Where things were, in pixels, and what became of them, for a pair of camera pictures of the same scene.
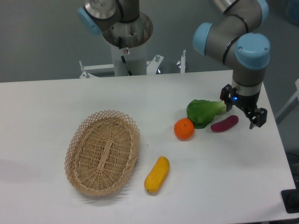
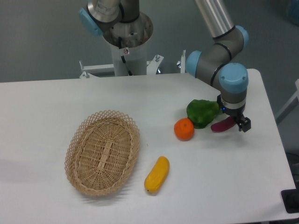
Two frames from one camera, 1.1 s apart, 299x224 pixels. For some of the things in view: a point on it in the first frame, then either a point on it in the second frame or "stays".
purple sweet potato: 229,122 stays
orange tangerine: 184,129 stays
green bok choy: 202,112 stays
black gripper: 248,103 -> 237,114
